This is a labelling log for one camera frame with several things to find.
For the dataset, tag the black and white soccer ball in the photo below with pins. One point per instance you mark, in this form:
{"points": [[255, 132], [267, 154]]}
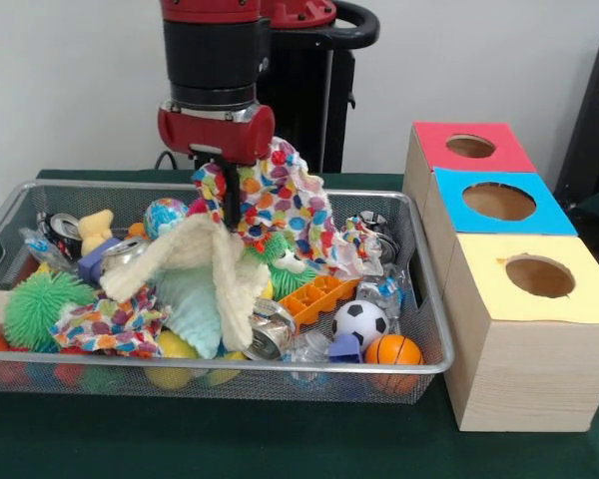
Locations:
{"points": [[359, 324]]}

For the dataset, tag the clear mesh bin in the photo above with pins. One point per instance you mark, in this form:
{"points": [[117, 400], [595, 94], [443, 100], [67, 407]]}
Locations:
{"points": [[429, 329]]}

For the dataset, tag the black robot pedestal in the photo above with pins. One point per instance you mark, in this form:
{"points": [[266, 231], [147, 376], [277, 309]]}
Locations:
{"points": [[304, 120]]}

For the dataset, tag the blue globe ball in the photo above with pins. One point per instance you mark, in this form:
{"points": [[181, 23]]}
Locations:
{"points": [[165, 218]]}

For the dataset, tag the mint green waffle cloth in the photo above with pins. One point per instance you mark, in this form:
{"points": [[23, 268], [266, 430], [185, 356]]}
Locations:
{"points": [[195, 309]]}

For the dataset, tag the orange basketball toy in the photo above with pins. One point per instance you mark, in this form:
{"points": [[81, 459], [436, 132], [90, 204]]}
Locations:
{"points": [[392, 351]]}

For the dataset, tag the wooden box with three holes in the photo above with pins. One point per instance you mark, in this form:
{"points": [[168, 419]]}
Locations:
{"points": [[529, 369]]}

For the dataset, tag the small green spiky ball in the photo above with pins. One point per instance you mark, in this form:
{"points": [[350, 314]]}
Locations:
{"points": [[298, 283]]}

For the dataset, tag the black upright panel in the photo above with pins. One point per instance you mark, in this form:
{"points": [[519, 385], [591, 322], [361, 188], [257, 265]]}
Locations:
{"points": [[594, 130]]}

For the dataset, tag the cream yellow cloth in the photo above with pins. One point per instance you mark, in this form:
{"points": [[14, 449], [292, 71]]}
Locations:
{"points": [[215, 249]]}

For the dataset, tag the orange plastic toy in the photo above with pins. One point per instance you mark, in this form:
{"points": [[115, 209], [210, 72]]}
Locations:
{"points": [[324, 297]]}

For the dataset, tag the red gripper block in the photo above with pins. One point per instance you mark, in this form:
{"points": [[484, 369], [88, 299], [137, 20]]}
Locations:
{"points": [[215, 132]]}

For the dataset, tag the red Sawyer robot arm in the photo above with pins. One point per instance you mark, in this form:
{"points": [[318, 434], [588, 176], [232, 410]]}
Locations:
{"points": [[215, 55]]}

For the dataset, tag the dark green table cloth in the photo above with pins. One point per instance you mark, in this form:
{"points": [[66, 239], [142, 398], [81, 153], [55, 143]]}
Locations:
{"points": [[280, 439]]}

